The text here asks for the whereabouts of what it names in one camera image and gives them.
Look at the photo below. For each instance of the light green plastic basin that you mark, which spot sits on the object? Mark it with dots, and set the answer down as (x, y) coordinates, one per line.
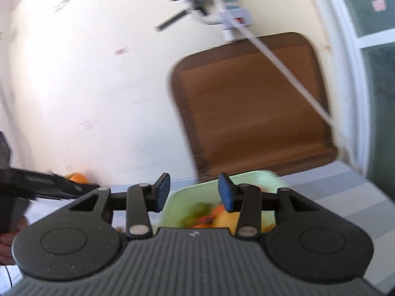
(191, 192)

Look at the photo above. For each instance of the grey wall switch box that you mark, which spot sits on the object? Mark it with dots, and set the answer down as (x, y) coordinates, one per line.
(236, 6)

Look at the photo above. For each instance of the wall socket with plugs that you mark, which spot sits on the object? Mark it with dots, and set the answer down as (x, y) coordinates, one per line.
(197, 6)

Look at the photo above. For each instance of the frosted window pane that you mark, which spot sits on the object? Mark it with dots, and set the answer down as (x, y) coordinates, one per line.
(382, 98)

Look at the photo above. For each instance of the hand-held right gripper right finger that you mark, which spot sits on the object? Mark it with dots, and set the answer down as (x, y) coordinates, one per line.
(225, 191)

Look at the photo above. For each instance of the orange with leafy stem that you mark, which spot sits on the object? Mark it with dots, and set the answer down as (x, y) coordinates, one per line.
(78, 178)

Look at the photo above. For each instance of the white window frame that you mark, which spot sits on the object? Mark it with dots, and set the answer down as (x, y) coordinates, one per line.
(345, 67)

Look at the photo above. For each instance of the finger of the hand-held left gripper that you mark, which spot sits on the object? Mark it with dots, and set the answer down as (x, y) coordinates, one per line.
(78, 189)

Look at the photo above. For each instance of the large yellow citrus fruit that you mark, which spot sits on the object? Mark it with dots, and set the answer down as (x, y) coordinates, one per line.
(226, 220)

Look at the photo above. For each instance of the small green fruit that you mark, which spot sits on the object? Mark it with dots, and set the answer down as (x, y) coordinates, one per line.
(197, 211)

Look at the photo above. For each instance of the clear adhesive wall hook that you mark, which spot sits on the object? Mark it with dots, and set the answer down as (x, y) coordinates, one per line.
(121, 51)

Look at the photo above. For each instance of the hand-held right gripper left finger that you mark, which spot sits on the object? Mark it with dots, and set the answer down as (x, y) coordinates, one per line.
(162, 191)

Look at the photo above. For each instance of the striped blue tablecloth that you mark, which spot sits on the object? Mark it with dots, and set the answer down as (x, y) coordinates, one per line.
(355, 197)

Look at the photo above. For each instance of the person's left hand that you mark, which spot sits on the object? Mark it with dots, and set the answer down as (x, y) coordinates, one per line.
(7, 248)

